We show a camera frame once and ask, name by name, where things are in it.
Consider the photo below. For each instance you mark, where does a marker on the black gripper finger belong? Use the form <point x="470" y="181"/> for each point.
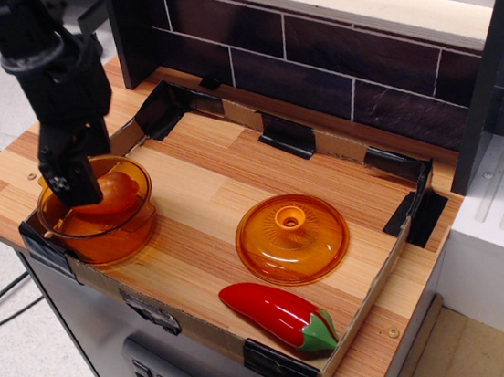
<point x="95" y="137"/>
<point x="70" y="177"/>

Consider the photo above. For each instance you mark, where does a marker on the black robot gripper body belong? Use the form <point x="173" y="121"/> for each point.
<point x="64" y="90"/>

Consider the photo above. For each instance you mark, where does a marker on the orange toy carrot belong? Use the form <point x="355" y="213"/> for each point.
<point x="119" y="194"/>

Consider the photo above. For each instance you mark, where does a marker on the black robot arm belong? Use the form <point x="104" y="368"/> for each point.
<point x="27" y="28"/>

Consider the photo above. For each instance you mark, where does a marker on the orange transparent plastic pot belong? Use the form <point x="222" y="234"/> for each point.
<point x="112" y="230"/>

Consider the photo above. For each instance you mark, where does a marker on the orange transparent pot lid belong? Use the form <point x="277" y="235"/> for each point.
<point x="292" y="239"/>

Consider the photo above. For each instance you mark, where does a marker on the black chair caster wheel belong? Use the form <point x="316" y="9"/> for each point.
<point x="89" y="46"/>

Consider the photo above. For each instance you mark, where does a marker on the red toy chili pepper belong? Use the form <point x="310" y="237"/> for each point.
<point x="290" y="318"/>

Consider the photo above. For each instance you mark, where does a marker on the dark vertical post left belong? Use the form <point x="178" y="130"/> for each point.
<point x="132" y="31"/>

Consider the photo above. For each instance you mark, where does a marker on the dark vertical post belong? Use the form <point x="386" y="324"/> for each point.
<point x="485" y="68"/>
<point x="132" y="31"/>

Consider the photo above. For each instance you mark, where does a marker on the dark vertical post right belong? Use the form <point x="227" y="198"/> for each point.
<point x="485" y="68"/>

